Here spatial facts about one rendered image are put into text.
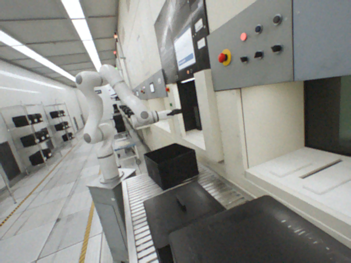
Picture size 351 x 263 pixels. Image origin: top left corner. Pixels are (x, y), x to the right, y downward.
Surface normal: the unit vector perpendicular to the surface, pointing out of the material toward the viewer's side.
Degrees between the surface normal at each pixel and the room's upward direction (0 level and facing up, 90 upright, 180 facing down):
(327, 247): 0
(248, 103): 90
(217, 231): 0
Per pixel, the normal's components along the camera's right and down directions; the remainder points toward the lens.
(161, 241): -0.19, -0.95
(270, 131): 0.33, 0.16
